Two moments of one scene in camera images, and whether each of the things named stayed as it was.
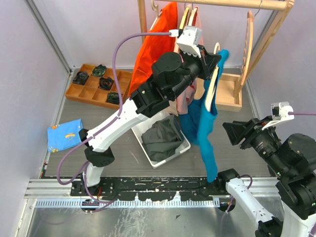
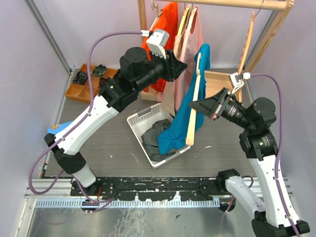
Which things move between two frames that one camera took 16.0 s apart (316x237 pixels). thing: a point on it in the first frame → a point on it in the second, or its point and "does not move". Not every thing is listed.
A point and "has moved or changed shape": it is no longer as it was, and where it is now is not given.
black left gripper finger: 210,61 → 176,67
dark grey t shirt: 162,138 does not move
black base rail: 150,188 does not move
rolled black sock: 105,83 does not move
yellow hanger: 186,12 does not move
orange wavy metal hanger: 248,45 has moved or changed shape
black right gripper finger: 238,131 → 207,106
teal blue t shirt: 197,127 → 175,136
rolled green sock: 99,70 does not move
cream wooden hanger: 209,98 → 191,131
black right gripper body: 265,141 → 228,108
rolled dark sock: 81,77 does not move
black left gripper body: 194,63 → 165,66
